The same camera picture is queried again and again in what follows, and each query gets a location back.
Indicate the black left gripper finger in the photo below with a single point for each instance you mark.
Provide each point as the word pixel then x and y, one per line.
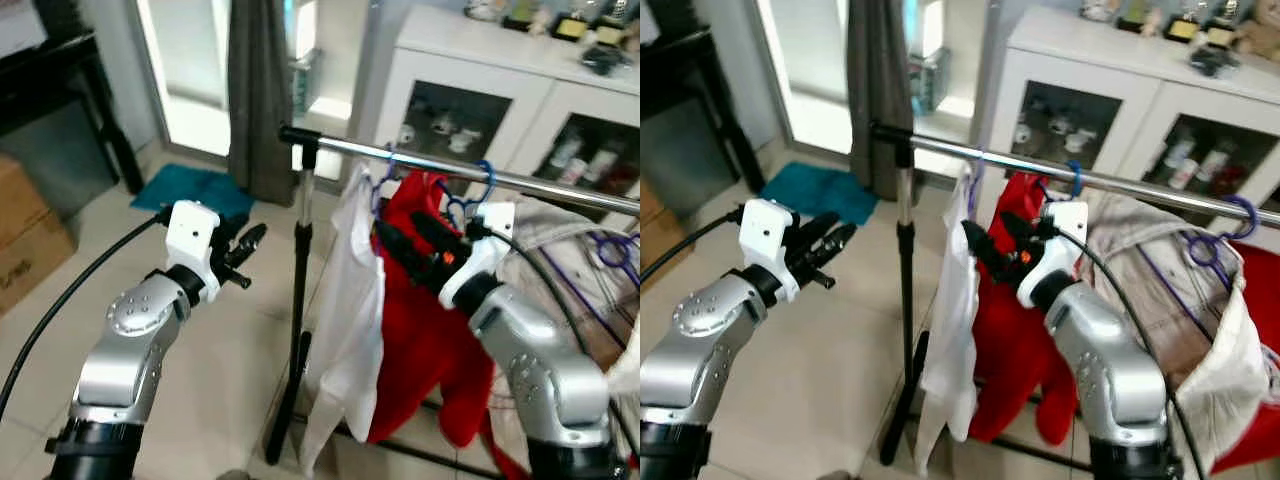
pixel 834 245
pixel 250 244
pixel 818 228
pixel 227 230

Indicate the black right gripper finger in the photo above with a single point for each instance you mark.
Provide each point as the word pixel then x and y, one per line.
pixel 985 250
pixel 437 235
pixel 1022 232
pixel 395 250

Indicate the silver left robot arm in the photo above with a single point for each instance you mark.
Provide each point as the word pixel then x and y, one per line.
pixel 700 370
pixel 120 370

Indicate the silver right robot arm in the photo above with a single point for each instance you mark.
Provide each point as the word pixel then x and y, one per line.
pixel 1110 370
pixel 540 370

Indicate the purple plastic hanger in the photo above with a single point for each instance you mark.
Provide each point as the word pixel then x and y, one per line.
pixel 600 250
pixel 1250 212
pixel 380 190
pixel 972 185

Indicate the blue plastic hanger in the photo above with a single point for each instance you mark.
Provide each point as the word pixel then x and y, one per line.
pixel 489 180
pixel 1076 180

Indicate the teal floor mat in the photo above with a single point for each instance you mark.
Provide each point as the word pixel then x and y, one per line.
pixel 815 190
pixel 190 188

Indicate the metal clothes rack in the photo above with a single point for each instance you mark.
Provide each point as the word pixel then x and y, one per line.
pixel 905 300
pixel 300 290

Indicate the red garment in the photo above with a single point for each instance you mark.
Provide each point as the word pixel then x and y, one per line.
pixel 1010 340
pixel 425 340

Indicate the white shirt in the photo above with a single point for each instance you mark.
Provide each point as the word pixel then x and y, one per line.
pixel 345 320
pixel 950 340

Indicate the beige jacket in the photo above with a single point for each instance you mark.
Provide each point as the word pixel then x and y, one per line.
pixel 1220 370
pixel 560 235

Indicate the dark grey curtain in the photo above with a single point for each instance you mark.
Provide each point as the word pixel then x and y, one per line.
pixel 260 100
pixel 880 90

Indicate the white framed glass door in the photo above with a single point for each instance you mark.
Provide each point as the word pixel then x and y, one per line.
pixel 805 70
pixel 185 70

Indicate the brown cardboard box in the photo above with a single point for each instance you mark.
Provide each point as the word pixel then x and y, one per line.
pixel 30 240
pixel 650 225

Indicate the white glass-door cabinet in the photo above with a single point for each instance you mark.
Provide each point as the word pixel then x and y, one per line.
pixel 470 50
pixel 1080 55

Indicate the black table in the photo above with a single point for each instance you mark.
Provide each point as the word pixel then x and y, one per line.
pixel 50 75
pixel 680 70

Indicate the black gadget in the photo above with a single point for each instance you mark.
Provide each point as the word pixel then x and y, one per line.
pixel 1215 62
pixel 605 60

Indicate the gold black trophy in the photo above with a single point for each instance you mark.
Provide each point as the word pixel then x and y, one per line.
pixel 1222 35
pixel 612 32
pixel 570 25
pixel 1185 27

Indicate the red cloth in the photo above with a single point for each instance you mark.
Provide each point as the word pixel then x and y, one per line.
pixel 1250 380

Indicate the brown teddy bear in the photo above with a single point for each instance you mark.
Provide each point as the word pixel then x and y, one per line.
pixel 1260 40

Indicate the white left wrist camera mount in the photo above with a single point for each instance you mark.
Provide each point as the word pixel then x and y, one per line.
pixel 190 232
pixel 768 232

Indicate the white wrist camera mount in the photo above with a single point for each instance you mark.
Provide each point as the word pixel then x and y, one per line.
pixel 190 232
pixel 768 232
pixel 1068 220
pixel 497 220

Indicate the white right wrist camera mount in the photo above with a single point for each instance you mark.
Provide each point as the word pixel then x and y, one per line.
pixel 497 220
pixel 1068 220

